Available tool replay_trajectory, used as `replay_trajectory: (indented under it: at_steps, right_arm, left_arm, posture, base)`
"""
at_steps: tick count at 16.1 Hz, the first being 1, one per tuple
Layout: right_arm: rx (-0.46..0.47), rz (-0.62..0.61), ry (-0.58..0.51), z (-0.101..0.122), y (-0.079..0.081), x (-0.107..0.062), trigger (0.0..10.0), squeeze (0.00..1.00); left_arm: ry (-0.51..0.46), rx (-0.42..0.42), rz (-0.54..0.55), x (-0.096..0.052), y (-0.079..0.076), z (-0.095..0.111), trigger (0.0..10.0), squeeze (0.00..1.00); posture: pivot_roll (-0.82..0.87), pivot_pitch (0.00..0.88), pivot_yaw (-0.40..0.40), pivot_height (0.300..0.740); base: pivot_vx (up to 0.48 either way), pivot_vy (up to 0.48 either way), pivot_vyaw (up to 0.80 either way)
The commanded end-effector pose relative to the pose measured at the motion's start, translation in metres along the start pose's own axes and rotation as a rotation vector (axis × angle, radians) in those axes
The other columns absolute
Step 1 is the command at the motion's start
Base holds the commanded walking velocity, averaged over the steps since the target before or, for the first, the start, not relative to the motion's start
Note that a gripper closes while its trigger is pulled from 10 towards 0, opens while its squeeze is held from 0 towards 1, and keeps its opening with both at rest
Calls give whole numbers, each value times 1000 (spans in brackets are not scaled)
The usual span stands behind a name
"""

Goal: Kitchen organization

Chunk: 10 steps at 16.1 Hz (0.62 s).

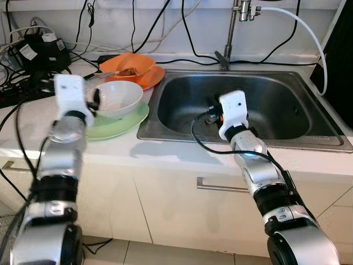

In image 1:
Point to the white bowl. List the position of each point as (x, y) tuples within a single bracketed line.
[(121, 96)]

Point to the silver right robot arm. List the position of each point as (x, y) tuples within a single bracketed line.
[(259, 171)]

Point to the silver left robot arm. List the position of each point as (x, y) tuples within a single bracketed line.
[(58, 160)]

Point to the white kitchen cabinet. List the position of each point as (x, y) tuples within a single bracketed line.
[(165, 215)]

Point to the green plate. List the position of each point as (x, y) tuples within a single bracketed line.
[(127, 124)]

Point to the orange bowl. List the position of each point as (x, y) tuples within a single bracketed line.
[(124, 59)]

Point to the orange plate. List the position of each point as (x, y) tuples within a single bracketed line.
[(151, 80)]

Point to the black power strip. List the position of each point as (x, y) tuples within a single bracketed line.
[(25, 91)]

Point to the stainless steel sink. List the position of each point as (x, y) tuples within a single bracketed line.
[(287, 105)]

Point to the black power adapter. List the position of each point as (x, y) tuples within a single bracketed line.
[(41, 52)]

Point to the chrome faucet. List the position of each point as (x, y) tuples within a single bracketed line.
[(229, 38)]

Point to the black appliance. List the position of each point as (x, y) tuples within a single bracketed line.
[(337, 61)]

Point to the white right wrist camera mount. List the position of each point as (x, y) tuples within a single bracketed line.
[(234, 107)]

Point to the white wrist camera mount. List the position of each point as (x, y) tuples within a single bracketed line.
[(70, 94), (234, 107)]

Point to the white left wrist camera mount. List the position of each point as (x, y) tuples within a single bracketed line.
[(70, 94)]

